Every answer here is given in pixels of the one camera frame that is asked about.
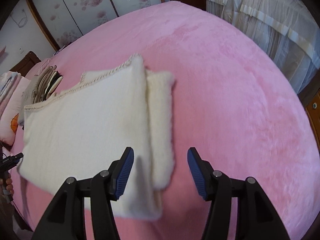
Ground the white fluffy cardigan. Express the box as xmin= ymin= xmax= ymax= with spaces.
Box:
xmin=18 ymin=54 xmax=175 ymax=220

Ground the person's left hand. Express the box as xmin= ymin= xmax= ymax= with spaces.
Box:
xmin=1 ymin=172 xmax=14 ymax=195

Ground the pink folded quilt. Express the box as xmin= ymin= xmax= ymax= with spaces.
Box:
xmin=1 ymin=77 xmax=30 ymax=148

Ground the pastel folded blanket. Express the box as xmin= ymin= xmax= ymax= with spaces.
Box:
xmin=1 ymin=71 xmax=22 ymax=102

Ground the dark wooden headboard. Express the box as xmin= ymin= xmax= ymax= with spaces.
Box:
xmin=10 ymin=51 xmax=41 ymax=77

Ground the folded black garment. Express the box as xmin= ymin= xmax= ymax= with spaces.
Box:
xmin=44 ymin=72 xmax=63 ymax=100

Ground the pink bed sheet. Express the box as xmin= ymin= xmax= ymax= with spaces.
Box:
xmin=10 ymin=0 xmax=320 ymax=240

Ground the floral sliding wardrobe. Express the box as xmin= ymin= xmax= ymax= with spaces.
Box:
xmin=27 ymin=0 xmax=169 ymax=51

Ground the cream lace covered furniture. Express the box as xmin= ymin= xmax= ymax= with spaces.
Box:
xmin=206 ymin=0 xmax=319 ymax=93

